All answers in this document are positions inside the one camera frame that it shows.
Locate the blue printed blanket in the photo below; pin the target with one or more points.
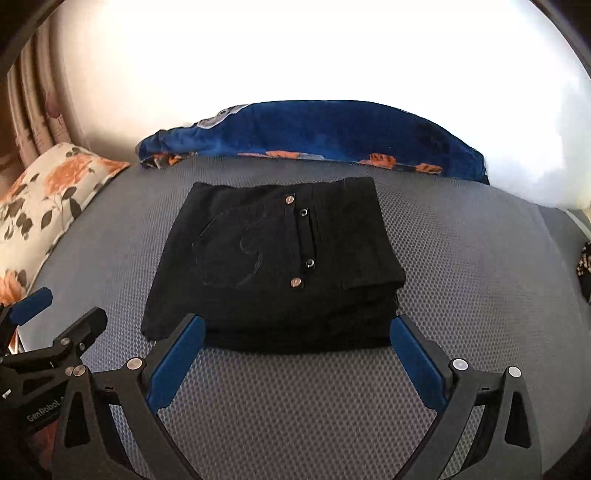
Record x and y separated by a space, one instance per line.
323 131

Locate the black pants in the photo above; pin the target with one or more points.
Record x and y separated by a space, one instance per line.
277 258

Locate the beige curtain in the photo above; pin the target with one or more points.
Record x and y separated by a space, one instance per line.
37 106

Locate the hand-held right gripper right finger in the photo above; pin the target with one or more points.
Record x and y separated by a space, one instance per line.
418 364

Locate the grey mesh mattress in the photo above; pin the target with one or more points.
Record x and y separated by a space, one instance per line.
461 286

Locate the floral pillow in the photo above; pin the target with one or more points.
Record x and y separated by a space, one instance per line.
51 198

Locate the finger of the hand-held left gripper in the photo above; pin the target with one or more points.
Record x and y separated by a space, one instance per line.
30 302
78 334

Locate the black and white striped cloth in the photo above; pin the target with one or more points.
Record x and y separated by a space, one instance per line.
585 272

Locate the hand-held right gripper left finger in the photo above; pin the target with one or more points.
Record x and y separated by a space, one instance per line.
178 364

